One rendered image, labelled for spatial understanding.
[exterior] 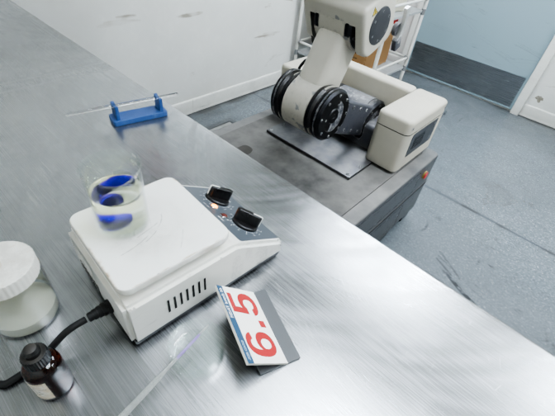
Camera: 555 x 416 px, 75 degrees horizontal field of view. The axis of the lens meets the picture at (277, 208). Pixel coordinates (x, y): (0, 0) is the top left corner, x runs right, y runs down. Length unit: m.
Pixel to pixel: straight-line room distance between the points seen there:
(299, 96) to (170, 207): 0.82
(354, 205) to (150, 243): 0.89
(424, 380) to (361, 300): 0.10
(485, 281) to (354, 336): 1.31
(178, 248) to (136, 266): 0.04
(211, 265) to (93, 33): 1.63
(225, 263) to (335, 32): 0.91
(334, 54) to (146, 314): 0.96
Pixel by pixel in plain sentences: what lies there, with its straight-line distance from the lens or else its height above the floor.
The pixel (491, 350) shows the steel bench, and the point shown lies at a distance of 0.49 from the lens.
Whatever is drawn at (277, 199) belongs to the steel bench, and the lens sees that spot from 0.55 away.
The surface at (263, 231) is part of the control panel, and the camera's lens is 0.45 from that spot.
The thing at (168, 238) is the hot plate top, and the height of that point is 0.84.
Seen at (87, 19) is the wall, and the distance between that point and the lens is 1.90.
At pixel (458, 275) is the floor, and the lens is 1.67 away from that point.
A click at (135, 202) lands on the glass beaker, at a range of 0.35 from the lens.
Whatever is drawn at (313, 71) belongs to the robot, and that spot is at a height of 0.69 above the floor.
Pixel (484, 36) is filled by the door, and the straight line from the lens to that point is 3.26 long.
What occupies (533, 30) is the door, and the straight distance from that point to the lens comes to 3.18.
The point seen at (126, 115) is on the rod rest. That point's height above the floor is 0.76.
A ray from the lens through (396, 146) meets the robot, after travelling 1.31.
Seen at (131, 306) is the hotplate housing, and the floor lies 0.82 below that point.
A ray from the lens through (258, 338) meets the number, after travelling 0.38.
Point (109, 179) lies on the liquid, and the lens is 0.38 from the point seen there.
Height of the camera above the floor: 1.11
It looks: 42 degrees down
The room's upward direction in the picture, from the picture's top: 8 degrees clockwise
